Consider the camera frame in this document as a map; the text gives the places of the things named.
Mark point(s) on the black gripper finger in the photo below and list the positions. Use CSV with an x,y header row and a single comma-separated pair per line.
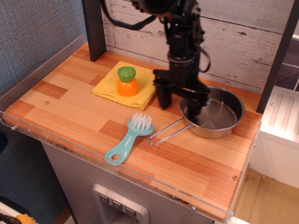
x,y
194,107
164,96

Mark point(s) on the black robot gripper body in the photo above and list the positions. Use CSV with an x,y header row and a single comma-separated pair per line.
x,y
182,78

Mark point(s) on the silver pot with wire handle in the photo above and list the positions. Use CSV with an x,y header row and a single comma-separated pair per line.
x,y
224,110

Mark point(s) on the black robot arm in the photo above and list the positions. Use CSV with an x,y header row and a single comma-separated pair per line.
x,y
181,20

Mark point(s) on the yellow folded cloth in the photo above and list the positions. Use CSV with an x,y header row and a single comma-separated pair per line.
x,y
107,87

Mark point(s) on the orange toy carrot green top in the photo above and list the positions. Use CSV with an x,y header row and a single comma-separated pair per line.
x,y
127,84

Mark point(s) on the teal brush with white bristles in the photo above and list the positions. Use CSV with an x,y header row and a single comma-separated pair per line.
x,y
139,125

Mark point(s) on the grey cabinet with dispenser panel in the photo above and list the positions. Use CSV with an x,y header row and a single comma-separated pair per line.
x,y
77,178

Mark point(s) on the clear acrylic left guard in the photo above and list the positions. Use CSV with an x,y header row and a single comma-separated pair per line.
x,y
36,76

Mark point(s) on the orange object bottom left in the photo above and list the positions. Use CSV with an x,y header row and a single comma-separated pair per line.
x,y
26,219

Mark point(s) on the dark right shelf post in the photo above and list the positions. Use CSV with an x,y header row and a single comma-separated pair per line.
x,y
280,55

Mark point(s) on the dark shelf post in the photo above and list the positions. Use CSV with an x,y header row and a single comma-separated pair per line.
x,y
280,55
94,28

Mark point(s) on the dark left shelf post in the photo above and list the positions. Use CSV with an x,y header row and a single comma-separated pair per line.
x,y
94,28

